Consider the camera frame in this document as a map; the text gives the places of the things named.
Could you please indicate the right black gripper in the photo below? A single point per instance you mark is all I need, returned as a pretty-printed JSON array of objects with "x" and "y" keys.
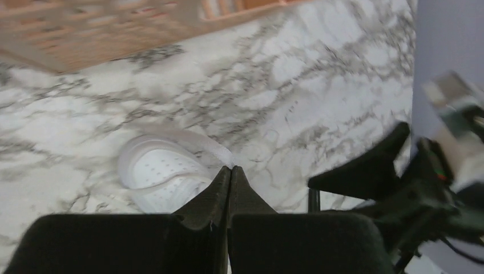
[{"x": 423, "y": 209}]

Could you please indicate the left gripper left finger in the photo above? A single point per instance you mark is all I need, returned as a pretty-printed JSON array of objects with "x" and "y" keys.
[{"x": 189, "y": 240}]

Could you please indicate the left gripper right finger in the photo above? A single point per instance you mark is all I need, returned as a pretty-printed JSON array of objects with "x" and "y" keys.
[{"x": 261, "y": 240}]

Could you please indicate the white sneaker shoe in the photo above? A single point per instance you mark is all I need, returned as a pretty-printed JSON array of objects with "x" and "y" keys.
[{"x": 154, "y": 169}]

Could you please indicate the orange plastic file organizer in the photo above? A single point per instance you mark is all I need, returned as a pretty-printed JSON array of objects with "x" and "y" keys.
[{"x": 66, "y": 36}]

